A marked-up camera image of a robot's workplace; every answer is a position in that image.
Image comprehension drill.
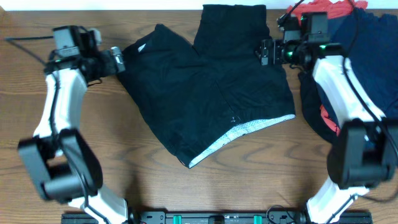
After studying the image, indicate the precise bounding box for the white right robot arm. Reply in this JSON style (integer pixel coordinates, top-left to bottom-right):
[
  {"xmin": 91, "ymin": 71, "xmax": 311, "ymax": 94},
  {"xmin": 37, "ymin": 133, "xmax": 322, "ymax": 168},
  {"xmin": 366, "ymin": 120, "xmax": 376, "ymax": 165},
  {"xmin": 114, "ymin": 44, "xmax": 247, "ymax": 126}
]
[{"xmin": 256, "ymin": 39, "xmax": 397, "ymax": 223}]

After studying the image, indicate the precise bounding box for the navy blue garment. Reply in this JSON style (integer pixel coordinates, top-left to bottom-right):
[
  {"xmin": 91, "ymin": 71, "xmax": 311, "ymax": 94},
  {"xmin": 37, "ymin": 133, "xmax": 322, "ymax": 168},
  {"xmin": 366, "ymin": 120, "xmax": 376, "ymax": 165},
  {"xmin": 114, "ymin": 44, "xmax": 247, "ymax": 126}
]
[{"xmin": 328, "ymin": 9, "xmax": 397, "ymax": 119}]

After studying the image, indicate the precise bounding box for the black shorts white waistband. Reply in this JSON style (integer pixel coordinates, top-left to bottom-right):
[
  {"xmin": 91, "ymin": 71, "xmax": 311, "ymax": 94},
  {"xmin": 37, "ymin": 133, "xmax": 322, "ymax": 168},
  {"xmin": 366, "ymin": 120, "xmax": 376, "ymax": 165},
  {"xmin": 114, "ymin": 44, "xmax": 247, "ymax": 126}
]
[{"xmin": 118, "ymin": 4, "xmax": 295, "ymax": 168}]

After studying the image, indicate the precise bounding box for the black garment in pile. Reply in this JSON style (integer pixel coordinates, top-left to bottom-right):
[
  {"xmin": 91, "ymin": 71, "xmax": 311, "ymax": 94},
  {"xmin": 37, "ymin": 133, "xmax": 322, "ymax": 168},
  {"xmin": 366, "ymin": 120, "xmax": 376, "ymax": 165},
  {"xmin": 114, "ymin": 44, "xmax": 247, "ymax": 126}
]
[{"xmin": 298, "ymin": 72, "xmax": 337, "ymax": 144}]

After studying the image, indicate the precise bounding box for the red garment in pile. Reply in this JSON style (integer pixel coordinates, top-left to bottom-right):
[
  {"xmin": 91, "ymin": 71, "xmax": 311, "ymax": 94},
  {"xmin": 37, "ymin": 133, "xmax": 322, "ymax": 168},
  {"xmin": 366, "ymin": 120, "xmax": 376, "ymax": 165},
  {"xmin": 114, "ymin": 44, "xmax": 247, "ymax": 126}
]
[{"xmin": 292, "ymin": 0, "xmax": 353, "ymax": 136}]

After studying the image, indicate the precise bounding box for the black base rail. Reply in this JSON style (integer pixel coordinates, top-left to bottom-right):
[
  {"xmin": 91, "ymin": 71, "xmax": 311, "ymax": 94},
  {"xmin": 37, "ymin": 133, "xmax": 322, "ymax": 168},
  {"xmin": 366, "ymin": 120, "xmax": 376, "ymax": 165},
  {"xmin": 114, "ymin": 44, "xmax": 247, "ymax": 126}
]
[{"xmin": 60, "ymin": 210, "xmax": 373, "ymax": 224}]

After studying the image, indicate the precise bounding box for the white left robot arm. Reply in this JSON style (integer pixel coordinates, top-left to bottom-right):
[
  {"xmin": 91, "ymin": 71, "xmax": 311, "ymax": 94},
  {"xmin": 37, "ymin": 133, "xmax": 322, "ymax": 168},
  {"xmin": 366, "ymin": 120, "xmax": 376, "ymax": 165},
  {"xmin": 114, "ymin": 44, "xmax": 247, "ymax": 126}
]
[{"xmin": 17, "ymin": 47, "xmax": 131, "ymax": 223}]

